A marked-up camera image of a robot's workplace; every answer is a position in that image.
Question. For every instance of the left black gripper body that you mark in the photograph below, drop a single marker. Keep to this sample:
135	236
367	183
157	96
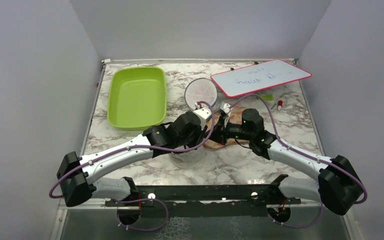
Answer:
193	139

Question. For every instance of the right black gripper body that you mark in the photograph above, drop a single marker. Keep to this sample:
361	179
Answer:
230	131

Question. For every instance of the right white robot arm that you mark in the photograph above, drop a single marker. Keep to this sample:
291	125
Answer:
332	181

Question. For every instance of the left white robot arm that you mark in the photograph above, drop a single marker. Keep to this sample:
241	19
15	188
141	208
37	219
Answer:
81	178

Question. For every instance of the floral fabric pouch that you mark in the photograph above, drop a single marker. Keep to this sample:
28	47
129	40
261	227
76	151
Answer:
235	118

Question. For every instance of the pink framed whiteboard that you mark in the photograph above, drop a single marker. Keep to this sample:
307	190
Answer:
257	77

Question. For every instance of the green plastic tray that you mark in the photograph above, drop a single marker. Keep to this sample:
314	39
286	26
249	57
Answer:
137	98

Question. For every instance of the green eraser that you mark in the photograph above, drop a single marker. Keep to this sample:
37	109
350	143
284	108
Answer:
267	97

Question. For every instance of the red capped marker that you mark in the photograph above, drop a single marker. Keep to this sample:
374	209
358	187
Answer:
277	106

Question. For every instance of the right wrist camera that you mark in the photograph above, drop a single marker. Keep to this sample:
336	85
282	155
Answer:
225	113

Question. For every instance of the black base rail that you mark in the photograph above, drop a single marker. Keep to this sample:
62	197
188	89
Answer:
195	201

